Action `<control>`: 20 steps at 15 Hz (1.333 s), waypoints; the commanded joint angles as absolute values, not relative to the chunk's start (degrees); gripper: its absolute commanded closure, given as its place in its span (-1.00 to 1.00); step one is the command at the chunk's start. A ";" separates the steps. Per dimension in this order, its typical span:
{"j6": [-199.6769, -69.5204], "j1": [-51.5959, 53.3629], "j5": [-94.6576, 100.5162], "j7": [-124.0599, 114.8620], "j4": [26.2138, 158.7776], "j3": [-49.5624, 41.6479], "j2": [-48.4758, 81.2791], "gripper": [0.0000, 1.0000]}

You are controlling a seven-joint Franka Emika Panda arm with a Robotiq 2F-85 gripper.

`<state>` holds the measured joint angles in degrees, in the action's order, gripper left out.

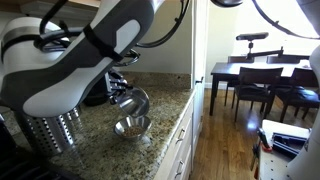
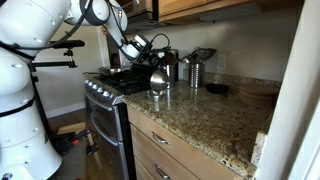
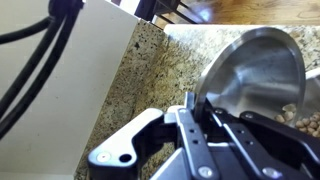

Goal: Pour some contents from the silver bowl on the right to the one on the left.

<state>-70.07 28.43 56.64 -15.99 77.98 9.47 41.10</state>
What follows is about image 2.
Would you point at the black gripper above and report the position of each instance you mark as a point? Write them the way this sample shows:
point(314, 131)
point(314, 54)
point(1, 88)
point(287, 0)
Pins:
point(150, 56)

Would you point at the silver metal bowl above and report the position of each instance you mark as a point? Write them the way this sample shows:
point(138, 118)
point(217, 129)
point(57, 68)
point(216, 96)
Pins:
point(159, 81)

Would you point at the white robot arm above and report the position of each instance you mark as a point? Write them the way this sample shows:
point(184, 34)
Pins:
point(33, 100)

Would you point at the large perforated steel utensil holder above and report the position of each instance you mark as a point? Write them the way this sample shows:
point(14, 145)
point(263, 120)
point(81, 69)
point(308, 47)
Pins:
point(171, 75)

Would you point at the silver ladle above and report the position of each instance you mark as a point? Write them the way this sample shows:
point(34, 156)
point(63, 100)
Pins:
point(186, 59)

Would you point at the small perforated steel utensil holder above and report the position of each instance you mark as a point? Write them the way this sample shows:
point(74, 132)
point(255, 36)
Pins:
point(196, 75)

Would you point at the silver frying pan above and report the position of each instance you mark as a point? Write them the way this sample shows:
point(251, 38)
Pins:
point(113, 70)

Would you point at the dark range hood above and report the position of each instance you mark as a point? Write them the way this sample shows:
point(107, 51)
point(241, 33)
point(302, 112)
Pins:
point(140, 20)

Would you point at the stainless steel stove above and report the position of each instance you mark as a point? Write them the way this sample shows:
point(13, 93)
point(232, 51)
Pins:
point(110, 110)

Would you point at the wooden upper cabinet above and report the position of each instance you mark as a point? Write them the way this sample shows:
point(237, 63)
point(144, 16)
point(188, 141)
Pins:
point(186, 5)

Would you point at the kitchen base cabinet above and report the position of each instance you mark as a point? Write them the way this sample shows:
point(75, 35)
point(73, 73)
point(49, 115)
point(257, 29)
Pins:
point(186, 156)

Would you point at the stack of wooden plates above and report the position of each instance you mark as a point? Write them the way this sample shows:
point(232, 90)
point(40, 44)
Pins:
point(258, 95)

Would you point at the red and black clamp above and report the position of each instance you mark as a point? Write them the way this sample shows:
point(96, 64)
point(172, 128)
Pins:
point(71, 138)

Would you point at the perforated workbench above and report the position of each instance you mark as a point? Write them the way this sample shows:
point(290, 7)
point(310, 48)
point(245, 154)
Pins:
point(70, 160)

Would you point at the tall white cabinet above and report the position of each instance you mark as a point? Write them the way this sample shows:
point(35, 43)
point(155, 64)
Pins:
point(293, 100)

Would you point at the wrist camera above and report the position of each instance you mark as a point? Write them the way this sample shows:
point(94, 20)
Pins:
point(142, 40)

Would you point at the white wall outlet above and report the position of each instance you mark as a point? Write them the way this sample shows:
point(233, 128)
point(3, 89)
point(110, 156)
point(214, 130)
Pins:
point(222, 61)

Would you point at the black stereo camera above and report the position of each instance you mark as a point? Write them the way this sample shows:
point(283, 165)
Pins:
point(66, 44)

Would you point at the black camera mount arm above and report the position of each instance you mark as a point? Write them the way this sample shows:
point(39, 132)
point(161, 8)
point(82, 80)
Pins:
point(50, 63)

